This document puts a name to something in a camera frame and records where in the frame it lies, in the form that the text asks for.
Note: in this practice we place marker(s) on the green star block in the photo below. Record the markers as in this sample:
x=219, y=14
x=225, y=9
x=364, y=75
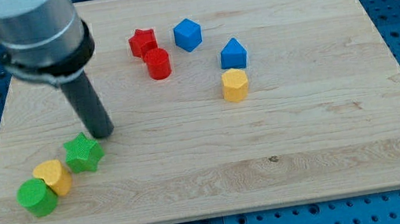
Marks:
x=83, y=154

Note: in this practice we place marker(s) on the red cylinder block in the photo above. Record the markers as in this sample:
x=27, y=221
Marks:
x=158, y=64

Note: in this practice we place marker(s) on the yellow hexagon block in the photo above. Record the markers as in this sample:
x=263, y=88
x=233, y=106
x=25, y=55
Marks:
x=234, y=85

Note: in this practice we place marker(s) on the light wooden board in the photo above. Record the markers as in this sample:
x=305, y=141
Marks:
x=321, y=119

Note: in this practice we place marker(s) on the red star block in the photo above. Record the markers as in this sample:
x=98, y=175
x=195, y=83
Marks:
x=142, y=42

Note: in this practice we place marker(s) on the blue cube block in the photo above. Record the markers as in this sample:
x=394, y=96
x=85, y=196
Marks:
x=188, y=35

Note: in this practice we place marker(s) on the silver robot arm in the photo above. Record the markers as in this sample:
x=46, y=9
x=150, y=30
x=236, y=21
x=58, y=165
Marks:
x=44, y=41

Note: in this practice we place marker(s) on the green cylinder block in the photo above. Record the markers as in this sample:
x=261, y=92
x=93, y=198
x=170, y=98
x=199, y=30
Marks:
x=36, y=197

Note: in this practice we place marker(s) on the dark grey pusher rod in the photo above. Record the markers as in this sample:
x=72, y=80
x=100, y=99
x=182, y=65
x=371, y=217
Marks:
x=88, y=107

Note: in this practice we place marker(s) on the yellow heart block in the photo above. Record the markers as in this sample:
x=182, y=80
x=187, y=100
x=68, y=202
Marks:
x=55, y=175

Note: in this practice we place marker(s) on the blue triangular prism block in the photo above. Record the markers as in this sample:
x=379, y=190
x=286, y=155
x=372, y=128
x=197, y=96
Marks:
x=233, y=55

